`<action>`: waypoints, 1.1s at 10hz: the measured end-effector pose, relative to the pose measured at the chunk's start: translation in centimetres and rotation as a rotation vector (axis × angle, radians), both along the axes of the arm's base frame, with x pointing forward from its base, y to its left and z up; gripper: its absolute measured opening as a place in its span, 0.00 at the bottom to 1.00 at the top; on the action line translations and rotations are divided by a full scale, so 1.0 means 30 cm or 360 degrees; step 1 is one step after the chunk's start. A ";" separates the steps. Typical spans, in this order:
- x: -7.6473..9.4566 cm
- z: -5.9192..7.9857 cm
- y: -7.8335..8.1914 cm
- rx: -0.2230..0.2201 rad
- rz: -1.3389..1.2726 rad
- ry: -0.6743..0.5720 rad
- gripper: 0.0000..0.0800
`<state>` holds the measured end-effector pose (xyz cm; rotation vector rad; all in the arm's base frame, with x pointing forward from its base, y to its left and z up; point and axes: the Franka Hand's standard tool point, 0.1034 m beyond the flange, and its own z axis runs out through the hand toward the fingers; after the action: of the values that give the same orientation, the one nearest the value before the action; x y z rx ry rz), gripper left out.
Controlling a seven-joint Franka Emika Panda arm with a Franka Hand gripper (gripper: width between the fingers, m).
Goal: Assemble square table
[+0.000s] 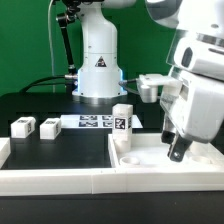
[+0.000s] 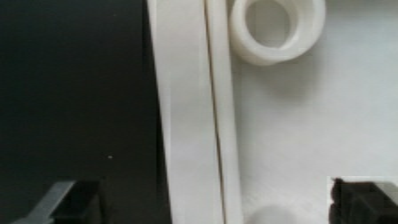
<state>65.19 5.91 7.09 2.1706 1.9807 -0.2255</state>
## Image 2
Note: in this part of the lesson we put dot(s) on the translucent gripper left finger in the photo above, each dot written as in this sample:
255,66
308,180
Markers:
70,205

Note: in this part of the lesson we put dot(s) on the translucent gripper right finger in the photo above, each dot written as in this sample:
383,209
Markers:
363,206

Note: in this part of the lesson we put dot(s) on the white square table top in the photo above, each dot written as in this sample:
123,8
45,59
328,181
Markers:
274,128

